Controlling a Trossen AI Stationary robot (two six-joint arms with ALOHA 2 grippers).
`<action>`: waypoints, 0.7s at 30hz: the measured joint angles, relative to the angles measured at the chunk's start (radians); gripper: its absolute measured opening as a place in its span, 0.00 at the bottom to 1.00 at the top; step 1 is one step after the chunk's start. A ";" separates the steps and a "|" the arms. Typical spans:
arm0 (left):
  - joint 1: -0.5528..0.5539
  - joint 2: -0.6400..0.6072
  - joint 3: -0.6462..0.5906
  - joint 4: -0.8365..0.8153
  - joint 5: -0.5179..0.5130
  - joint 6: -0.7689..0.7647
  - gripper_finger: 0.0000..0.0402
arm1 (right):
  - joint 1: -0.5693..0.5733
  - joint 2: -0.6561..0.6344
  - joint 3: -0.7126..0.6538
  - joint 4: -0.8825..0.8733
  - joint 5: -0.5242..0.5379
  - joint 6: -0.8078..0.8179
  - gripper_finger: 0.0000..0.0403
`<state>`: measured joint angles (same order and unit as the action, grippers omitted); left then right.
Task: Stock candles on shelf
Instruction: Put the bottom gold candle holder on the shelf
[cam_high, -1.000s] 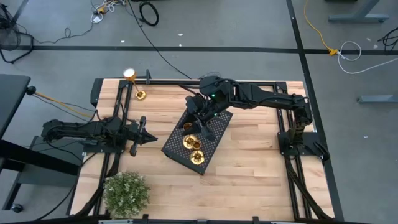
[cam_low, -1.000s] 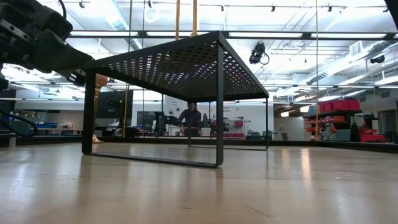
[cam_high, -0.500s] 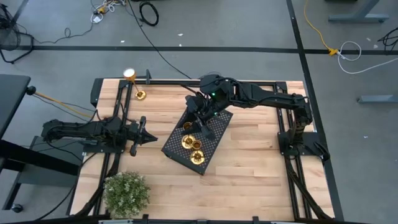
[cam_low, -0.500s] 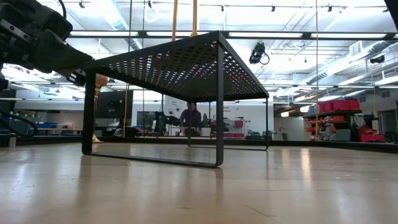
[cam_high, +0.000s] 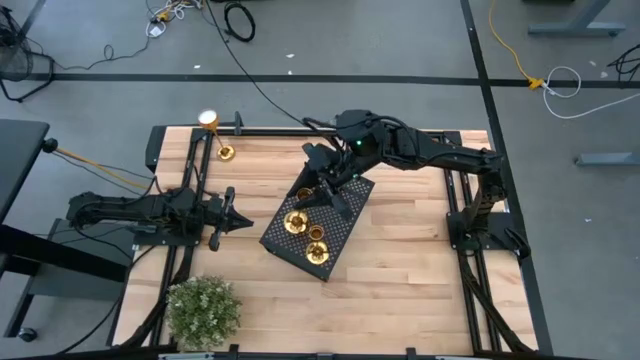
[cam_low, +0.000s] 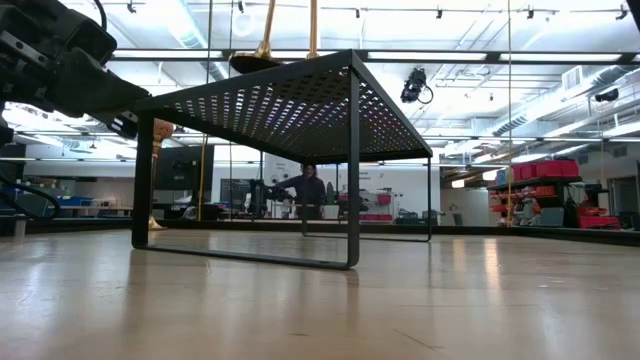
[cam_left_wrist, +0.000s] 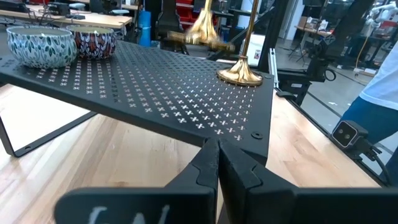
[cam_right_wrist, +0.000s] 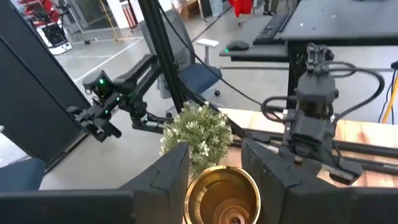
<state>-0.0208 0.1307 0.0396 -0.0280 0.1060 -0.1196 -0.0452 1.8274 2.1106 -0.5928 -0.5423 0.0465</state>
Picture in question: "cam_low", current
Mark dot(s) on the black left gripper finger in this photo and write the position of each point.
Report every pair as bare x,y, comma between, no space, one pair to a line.
122,125
90,85

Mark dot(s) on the tall gold candlestick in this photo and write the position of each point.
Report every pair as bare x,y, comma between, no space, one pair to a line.
162,131
313,25
268,25

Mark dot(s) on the black background robot arm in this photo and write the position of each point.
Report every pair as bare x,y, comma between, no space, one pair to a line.
262,192

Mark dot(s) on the black perforated metal shelf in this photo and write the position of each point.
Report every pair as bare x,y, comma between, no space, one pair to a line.
354,175

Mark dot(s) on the black monitor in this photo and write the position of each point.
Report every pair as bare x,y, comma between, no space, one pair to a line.
182,167

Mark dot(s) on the blue storage bin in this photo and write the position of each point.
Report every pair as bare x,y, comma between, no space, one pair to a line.
75,201

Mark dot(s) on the person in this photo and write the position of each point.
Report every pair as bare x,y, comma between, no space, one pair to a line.
310,192

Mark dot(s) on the red storage bin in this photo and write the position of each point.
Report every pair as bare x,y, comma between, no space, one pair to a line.
570,168
524,172
599,221
548,169
384,199
376,217

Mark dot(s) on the black overhead light bar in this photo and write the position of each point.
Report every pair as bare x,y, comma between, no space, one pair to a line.
492,56

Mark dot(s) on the black storage rack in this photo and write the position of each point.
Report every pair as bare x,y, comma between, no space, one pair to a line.
530,180

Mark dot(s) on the black ceiling fixture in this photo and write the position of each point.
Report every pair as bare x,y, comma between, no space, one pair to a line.
607,95

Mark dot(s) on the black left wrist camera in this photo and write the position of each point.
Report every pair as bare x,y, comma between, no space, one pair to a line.
90,42

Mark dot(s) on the small white post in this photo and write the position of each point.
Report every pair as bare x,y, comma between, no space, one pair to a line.
20,226

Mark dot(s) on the black ceiling-mounted camera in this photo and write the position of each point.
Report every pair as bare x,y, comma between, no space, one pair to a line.
414,85

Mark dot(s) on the black table frame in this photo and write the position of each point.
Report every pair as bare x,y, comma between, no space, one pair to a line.
500,231

